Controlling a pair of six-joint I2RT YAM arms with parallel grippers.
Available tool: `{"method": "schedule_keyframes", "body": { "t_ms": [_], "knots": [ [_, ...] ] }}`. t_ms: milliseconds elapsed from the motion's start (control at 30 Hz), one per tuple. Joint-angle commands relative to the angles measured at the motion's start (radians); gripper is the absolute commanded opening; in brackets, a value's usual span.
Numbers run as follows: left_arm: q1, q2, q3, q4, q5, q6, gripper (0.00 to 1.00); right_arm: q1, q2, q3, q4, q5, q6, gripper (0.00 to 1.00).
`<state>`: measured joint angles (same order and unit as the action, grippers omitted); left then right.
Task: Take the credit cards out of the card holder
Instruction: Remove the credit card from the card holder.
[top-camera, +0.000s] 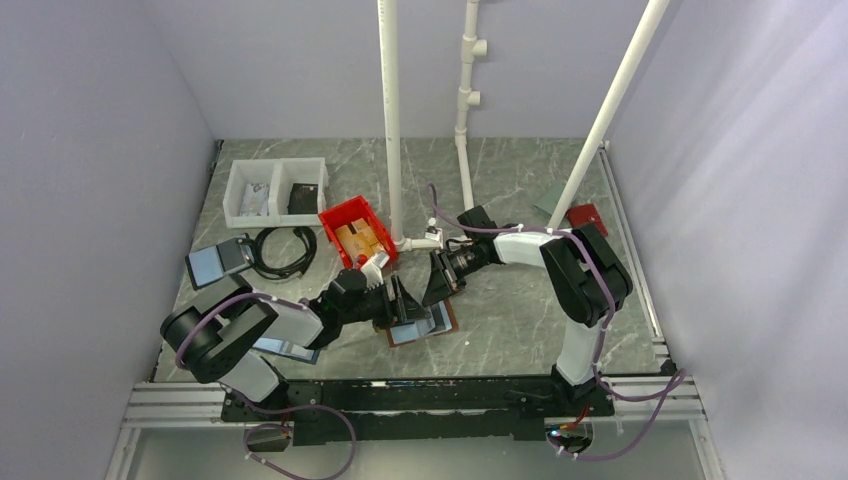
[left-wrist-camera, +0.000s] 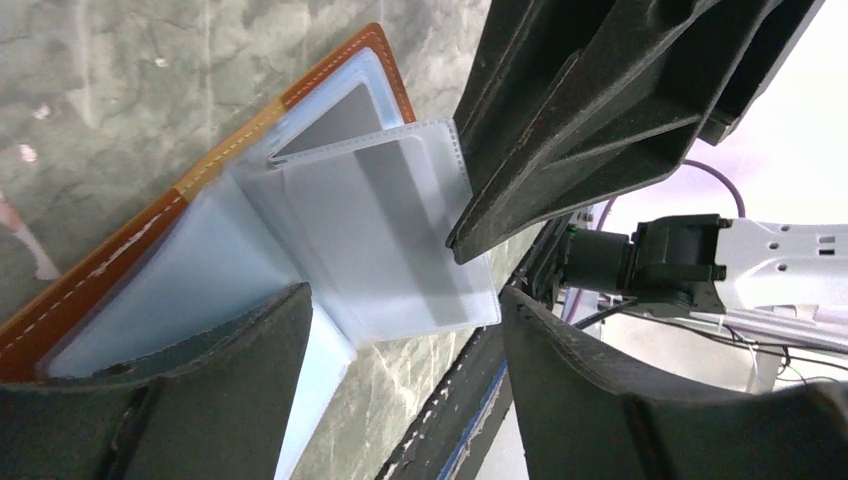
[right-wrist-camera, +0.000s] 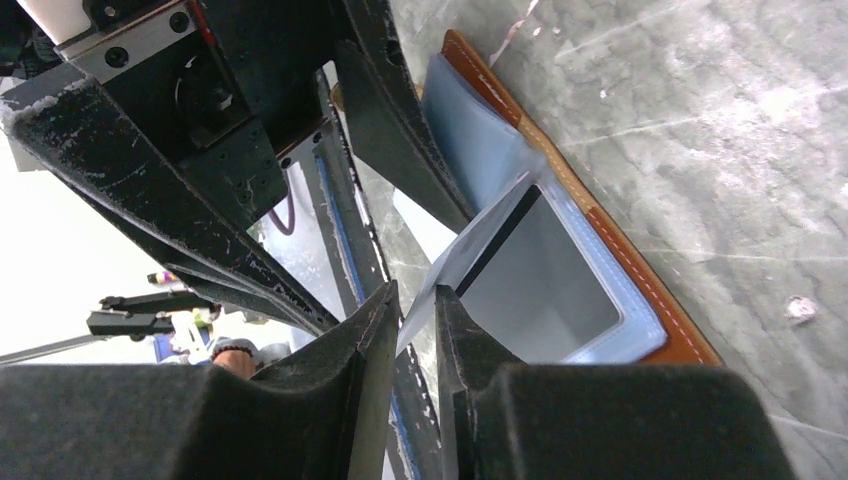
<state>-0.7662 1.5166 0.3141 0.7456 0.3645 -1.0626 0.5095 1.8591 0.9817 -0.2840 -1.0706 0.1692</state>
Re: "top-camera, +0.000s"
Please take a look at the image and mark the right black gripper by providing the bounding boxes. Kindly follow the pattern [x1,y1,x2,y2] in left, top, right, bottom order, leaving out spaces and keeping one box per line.
[421,243,488,308]

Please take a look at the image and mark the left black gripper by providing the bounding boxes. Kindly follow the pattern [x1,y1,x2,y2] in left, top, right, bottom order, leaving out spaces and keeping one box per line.
[340,274,431,330]

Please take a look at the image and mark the brown leather card holder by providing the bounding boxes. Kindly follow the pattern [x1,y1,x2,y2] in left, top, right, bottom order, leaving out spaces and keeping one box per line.
[386,300,458,348]

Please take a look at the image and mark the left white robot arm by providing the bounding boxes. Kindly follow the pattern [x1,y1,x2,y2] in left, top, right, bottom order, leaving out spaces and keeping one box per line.
[160,269,429,420]

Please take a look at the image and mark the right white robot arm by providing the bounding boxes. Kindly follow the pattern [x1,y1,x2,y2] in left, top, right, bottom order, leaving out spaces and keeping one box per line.
[422,206,633,415]

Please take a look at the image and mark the green card holder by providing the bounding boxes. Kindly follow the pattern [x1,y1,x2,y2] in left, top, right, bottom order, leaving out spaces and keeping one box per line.
[533,183,565,217]

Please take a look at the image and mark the blue card holder open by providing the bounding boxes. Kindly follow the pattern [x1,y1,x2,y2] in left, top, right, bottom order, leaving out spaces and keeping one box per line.
[253,338,320,365]

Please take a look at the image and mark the black card in tray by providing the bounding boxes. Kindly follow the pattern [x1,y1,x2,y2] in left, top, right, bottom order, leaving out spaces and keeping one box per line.
[287,183,320,215]

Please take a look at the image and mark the red card holder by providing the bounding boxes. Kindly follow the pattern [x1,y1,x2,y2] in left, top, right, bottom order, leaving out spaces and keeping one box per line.
[565,203,608,237]

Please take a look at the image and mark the patterned card in tray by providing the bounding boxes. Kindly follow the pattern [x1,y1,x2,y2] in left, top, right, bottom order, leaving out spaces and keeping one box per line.
[239,182,270,217]

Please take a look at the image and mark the grey blue card holder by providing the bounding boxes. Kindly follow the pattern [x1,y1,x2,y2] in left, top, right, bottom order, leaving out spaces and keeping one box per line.
[185,235,254,291]

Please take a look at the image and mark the brown items in bin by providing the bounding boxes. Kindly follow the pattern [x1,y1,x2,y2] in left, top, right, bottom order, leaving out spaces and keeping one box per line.
[334,219,384,260]

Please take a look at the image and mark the red plastic bin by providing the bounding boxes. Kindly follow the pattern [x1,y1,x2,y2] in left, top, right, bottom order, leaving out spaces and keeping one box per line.
[318,196,398,268]

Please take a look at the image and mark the white divided tray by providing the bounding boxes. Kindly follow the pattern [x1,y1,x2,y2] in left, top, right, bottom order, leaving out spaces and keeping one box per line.
[222,157,329,229]

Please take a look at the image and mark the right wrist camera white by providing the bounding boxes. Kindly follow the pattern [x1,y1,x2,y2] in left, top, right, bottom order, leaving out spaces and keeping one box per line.
[424,218,445,248]

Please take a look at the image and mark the black coiled cable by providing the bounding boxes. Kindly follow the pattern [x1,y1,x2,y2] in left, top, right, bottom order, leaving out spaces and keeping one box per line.
[251,225,318,281]

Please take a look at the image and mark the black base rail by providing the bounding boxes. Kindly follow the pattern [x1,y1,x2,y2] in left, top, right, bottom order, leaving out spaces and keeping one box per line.
[221,375,615,446]

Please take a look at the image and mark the white PVC pipe frame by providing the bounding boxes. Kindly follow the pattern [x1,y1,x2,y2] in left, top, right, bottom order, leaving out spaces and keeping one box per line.
[376,0,669,252]

